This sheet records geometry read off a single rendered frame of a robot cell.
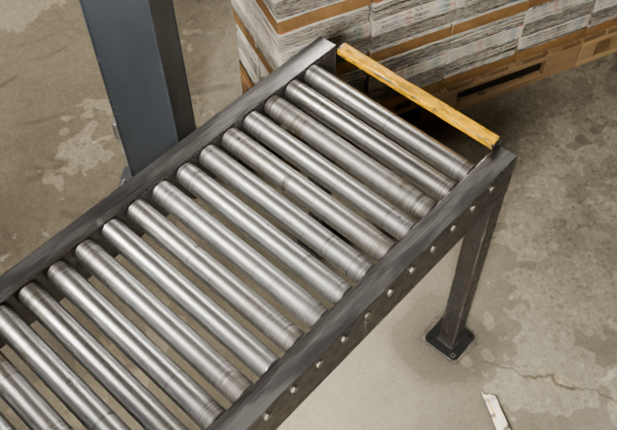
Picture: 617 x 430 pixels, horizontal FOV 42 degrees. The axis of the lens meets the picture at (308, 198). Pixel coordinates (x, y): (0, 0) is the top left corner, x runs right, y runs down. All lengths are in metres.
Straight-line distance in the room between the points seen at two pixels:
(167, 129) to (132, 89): 0.18
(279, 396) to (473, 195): 0.56
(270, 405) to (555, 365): 1.18
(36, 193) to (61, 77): 0.53
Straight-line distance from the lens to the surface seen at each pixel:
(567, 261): 2.57
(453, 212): 1.59
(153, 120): 2.43
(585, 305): 2.50
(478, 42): 2.68
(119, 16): 2.17
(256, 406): 1.38
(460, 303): 2.13
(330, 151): 1.68
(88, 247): 1.59
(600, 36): 3.10
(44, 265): 1.59
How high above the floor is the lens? 2.07
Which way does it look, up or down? 53 degrees down
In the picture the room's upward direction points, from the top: 1 degrees counter-clockwise
